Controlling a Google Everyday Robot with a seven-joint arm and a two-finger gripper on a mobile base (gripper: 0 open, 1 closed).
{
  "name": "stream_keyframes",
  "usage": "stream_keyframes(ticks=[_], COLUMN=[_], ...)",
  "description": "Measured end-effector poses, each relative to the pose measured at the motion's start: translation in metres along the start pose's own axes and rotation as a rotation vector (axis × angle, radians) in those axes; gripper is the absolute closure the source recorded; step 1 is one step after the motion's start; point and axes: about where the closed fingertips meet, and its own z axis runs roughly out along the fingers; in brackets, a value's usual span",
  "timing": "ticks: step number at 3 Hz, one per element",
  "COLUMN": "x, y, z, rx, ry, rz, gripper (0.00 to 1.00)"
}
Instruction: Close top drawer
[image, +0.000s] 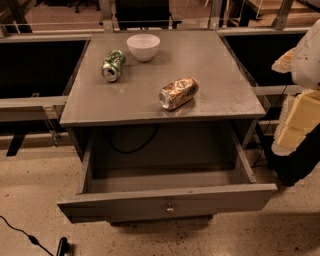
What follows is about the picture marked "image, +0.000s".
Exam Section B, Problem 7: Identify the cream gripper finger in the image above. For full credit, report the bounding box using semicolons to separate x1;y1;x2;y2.
271;48;295;74

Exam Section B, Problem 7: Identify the grey top drawer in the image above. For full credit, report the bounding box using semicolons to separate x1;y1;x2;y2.
57;125;277;224

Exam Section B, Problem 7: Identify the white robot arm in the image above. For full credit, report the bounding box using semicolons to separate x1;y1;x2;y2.
270;20;320;187

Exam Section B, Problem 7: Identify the grey drawer cabinet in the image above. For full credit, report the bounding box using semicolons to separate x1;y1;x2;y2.
57;30;274;223

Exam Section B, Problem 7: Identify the metal top drawer knob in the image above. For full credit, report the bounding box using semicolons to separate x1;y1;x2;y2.
166;204;175;214

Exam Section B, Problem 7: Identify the crushed orange soda can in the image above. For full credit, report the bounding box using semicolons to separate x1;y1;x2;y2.
159;77;199;111

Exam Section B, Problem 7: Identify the white ceramic bowl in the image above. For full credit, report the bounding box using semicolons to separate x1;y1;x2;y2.
127;34;160;61

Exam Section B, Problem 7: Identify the crushed green soda can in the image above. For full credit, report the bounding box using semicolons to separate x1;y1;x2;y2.
101;50;126;82

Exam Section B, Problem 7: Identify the right metal rail frame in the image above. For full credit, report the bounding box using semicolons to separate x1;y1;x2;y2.
216;26;320;168

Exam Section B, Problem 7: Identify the metal rail frame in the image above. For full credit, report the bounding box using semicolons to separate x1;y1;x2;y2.
216;26;320;168
0;34;90;156

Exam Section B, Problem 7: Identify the black cable inside cabinet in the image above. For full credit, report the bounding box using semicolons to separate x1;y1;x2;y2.
105;123;160;155

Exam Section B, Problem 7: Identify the left metal rail frame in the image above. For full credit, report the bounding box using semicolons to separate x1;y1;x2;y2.
0;34;90;156

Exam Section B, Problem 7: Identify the black floor cable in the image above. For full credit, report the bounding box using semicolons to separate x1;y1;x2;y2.
0;215;55;256

